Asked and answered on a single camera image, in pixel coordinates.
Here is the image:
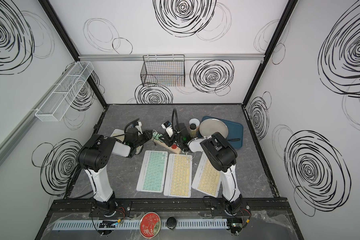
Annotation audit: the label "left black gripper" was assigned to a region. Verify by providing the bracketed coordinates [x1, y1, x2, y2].
[133, 130, 154, 149]

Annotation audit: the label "cream power strip red sockets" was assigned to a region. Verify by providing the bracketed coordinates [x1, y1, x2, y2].
[153, 138, 182, 154]

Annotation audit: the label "mint green wireless keyboard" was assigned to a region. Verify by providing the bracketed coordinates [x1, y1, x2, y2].
[136, 150, 168, 193]

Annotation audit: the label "yellow wireless keyboard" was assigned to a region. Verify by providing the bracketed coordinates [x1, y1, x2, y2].
[164, 154, 193, 198]
[192, 153, 221, 198]

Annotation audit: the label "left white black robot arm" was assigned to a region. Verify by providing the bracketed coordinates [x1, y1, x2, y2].
[76, 128, 153, 217]

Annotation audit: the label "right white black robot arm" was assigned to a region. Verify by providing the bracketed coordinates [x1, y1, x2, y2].
[159, 122, 243, 216]

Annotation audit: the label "grey round plate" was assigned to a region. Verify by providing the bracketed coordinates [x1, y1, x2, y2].
[199, 119, 229, 138]

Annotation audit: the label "teal tray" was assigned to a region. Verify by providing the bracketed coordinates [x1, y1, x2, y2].
[198, 116, 244, 150]

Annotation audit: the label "black round knob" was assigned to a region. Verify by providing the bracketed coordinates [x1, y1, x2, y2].
[166, 217, 178, 230]

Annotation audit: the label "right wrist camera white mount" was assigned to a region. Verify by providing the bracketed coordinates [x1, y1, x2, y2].
[162, 121, 174, 138]

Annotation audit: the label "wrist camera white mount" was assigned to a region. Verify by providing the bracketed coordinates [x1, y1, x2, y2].
[134, 121, 143, 135]
[162, 121, 174, 138]

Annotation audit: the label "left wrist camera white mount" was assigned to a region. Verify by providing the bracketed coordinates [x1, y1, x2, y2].
[134, 121, 143, 135]

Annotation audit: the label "black wire basket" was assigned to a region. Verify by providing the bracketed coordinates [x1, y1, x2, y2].
[140, 55, 186, 87]

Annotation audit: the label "white slotted cable duct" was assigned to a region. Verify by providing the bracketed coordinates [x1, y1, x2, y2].
[52, 219, 229, 231]

